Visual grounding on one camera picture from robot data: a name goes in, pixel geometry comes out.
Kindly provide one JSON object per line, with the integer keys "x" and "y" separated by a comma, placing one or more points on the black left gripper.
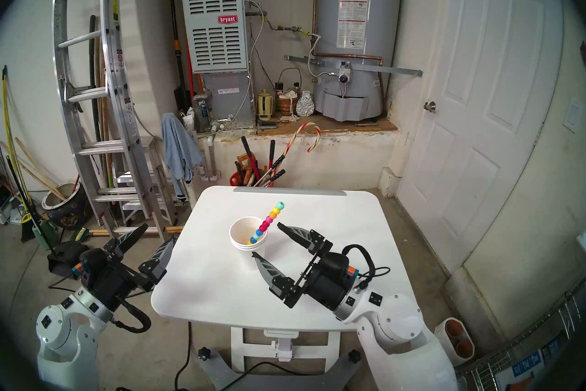
{"x": 112, "y": 278}

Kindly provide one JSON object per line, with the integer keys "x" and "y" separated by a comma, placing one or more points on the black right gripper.
{"x": 329, "y": 280}

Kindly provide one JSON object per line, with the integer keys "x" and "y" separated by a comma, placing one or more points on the multicolour bead marker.
{"x": 270, "y": 218}

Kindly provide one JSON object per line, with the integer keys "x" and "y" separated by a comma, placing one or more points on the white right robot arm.
{"x": 398, "y": 326}

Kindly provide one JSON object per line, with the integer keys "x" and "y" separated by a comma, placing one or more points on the black dustpan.
{"x": 62, "y": 257}

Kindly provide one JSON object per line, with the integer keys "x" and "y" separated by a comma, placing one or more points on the dark glazed ceramic pot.
{"x": 68, "y": 216}

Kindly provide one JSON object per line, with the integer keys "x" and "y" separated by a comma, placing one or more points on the black grip loppers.
{"x": 279, "y": 174}

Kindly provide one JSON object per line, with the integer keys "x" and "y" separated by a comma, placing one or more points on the green plastic bottle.
{"x": 43, "y": 236}

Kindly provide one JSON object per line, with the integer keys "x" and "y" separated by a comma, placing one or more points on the white table stand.
{"x": 238, "y": 349}

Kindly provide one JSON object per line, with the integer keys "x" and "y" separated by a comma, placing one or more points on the red tool bucket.
{"x": 234, "y": 179}

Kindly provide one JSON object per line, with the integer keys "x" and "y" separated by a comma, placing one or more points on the black table base knob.
{"x": 355, "y": 356}
{"x": 204, "y": 354}

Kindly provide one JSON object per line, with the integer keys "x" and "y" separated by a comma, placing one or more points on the blue hanging cloth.
{"x": 178, "y": 147}

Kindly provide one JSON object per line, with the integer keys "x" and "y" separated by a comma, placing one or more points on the white pvc pipe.
{"x": 210, "y": 156}

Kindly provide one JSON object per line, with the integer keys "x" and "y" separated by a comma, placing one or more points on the red white candy cane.
{"x": 295, "y": 138}

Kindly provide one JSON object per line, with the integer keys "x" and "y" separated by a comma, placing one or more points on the grey table base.
{"x": 219, "y": 371}

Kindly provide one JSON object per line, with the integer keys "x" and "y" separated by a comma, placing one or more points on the wooden stake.
{"x": 36, "y": 165}

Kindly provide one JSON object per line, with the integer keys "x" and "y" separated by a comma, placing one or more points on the plywood platform board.
{"x": 339, "y": 125}

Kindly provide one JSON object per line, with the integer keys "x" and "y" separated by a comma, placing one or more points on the foil wrapped lump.
{"x": 305, "y": 105}

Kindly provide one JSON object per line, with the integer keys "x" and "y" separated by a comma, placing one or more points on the yellow green thermos jug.
{"x": 264, "y": 106}

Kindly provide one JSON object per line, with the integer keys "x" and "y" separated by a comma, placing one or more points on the white holder with brown tubes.
{"x": 446, "y": 344}

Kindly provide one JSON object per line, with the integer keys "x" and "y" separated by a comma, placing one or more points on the aluminium extension ladder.
{"x": 112, "y": 74}

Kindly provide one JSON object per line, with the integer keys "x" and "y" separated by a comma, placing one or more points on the black shovel orange collar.
{"x": 176, "y": 74}

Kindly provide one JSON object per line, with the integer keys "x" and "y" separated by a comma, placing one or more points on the grey water heater tank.
{"x": 357, "y": 78}

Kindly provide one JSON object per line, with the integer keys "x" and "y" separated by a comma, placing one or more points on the silver door knob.
{"x": 430, "y": 107}

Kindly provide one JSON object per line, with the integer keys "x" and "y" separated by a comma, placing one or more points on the grey Bryant furnace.
{"x": 215, "y": 37}

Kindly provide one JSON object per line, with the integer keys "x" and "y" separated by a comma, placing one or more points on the white panel door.
{"x": 471, "y": 120}

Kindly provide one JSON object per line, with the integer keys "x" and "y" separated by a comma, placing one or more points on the brass gas pipe with valve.
{"x": 288, "y": 28}

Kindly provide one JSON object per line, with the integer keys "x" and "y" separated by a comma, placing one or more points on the blue white printed box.
{"x": 526, "y": 360}

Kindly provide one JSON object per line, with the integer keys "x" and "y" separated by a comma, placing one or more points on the white wall switch plate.
{"x": 572, "y": 117}

